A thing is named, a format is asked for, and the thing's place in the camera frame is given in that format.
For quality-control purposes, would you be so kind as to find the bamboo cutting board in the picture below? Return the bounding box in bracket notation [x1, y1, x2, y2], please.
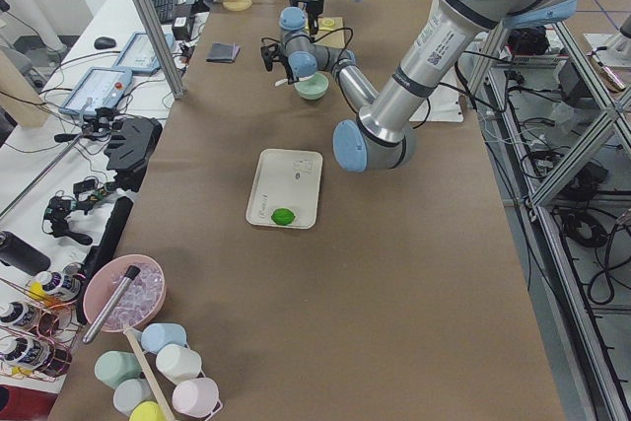
[315, 17, 345, 48]

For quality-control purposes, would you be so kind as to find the green handled grabber tool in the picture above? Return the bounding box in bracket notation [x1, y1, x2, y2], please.
[1, 107, 117, 220]

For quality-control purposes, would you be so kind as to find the blue cup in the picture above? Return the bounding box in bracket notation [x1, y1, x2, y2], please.
[140, 322, 187, 354]

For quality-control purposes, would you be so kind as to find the black water bottle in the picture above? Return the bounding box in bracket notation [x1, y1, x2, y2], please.
[1, 231, 50, 276]

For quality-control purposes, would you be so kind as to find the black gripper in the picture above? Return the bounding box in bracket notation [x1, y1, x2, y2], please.
[283, 55, 299, 83]
[303, 0, 323, 35]

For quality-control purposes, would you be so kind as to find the metal muddler stick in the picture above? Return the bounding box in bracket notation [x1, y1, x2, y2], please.
[82, 264, 141, 344]

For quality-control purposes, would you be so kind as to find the grey folded cloth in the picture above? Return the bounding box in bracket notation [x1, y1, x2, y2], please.
[206, 42, 241, 64]

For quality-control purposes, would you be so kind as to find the green cup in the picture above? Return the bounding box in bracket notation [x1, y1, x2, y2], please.
[94, 351, 142, 389]

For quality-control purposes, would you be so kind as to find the mint green bowl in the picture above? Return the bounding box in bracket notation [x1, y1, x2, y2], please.
[294, 72, 329, 101]

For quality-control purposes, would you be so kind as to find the green lime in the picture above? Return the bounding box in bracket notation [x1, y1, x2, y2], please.
[271, 208, 296, 226]

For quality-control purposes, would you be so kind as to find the copper bottle rack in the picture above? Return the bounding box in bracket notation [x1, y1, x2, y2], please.
[1, 271, 84, 383]

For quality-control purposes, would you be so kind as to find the cream rabbit tray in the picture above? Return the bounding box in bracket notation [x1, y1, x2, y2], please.
[245, 149, 323, 230]

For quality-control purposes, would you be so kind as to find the pink bowl with ice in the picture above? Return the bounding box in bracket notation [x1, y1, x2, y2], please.
[83, 254, 167, 332]

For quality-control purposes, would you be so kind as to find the teach pendant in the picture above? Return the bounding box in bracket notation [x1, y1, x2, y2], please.
[59, 67, 133, 117]
[113, 32, 160, 76]

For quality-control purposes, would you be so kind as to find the black computer mouse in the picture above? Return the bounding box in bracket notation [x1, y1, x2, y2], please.
[94, 36, 117, 50]

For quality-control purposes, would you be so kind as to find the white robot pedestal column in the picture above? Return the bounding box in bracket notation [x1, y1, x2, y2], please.
[410, 0, 463, 122]

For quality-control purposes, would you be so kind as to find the pink cup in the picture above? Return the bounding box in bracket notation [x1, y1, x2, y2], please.
[172, 378, 223, 418]

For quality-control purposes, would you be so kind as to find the lower teach pendant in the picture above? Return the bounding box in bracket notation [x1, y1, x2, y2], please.
[59, 67, 133, 117]

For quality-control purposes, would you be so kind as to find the grey cup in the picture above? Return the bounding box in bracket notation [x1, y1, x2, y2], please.
[112, 379, 154, 417]

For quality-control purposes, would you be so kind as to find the white cup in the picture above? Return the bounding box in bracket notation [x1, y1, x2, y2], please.
[156, 344, 202, 385]

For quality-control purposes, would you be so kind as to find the aluminium frame post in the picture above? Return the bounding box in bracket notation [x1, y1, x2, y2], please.
[132, 0, 185, 100]

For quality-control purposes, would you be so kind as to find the upper teach pendant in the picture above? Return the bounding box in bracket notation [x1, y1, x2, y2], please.
[113, 32, 160, 76]

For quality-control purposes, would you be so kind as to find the yellow cup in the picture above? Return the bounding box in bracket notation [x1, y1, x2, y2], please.
[129, 400, 166, 421]

